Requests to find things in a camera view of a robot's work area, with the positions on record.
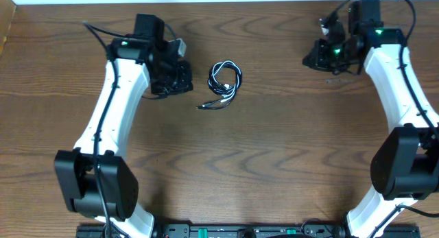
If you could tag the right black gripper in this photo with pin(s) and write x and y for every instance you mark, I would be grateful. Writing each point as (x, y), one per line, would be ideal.
(314, 58)

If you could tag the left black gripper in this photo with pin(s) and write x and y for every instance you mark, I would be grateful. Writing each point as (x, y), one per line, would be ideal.
(186, 84)

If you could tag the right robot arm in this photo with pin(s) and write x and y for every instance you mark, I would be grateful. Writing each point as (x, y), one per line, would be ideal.
(405, 168)

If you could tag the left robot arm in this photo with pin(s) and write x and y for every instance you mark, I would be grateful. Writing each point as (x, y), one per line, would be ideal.
(94, 178)

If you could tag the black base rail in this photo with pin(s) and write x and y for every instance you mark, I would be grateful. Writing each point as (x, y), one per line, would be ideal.
(304, 230)

